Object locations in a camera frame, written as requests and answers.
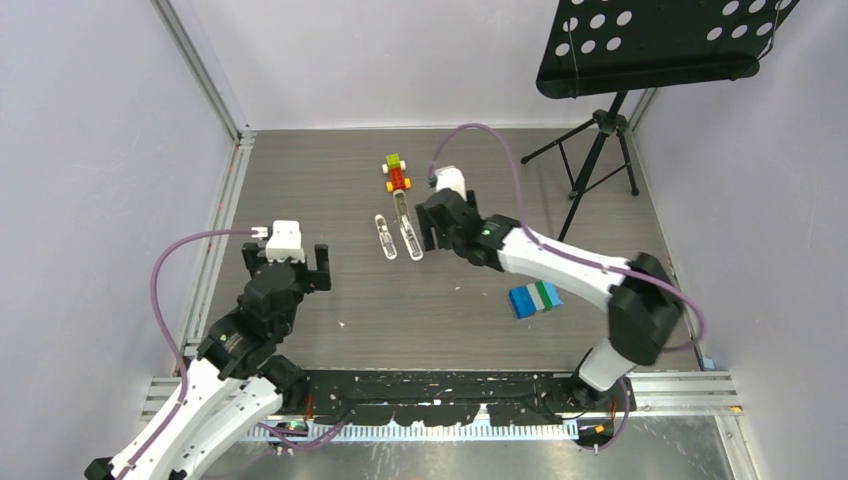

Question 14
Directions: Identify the red green toy brick car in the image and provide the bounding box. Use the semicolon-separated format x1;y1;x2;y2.
382;154;411;193

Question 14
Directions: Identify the blue green white brick block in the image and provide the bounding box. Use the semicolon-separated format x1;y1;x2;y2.
508;280;562;320

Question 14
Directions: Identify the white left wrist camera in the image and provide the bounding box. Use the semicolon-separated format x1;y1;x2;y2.
251;220;306;263

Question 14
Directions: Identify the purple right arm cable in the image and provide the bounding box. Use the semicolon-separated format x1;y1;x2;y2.
427;123;708;453

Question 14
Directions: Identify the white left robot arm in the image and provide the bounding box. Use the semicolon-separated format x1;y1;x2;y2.
84;243;331;479

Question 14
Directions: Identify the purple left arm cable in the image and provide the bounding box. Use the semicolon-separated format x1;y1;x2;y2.
119;227;346;480

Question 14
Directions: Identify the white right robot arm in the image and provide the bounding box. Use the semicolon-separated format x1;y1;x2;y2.
415;189;683;411

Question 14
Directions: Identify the black music stand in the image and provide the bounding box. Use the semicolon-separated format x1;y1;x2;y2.
521;0;796;238

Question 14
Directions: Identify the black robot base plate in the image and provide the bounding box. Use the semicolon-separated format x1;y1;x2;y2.
241;354;637;429

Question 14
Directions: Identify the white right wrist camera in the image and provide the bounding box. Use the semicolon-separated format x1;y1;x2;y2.
428;165;467;201

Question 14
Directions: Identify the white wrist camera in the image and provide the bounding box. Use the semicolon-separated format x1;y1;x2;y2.
251;220;306;263
428;165;467;201

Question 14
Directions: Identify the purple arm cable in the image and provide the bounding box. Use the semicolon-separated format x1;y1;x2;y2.
427;123;708;453
119;227;346;480

